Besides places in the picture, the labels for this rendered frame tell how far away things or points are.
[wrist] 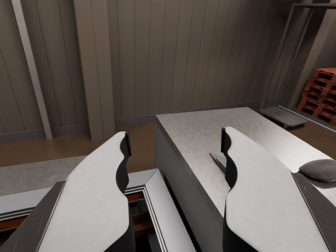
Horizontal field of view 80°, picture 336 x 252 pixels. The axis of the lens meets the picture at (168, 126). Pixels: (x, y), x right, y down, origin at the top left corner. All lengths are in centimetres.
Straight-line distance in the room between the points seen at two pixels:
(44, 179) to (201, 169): 80
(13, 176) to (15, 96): 170
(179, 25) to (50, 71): 170
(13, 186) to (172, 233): 79
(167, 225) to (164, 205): 9
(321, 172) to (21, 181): 129
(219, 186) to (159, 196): 31
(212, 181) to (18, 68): 246
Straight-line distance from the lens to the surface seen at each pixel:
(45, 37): 269
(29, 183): 122
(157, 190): 93
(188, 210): 85
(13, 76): 282
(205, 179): 70
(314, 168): 91
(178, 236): 80
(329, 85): 468
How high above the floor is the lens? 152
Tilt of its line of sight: 29 degrees down
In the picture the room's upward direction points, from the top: 5 degrees clockwise
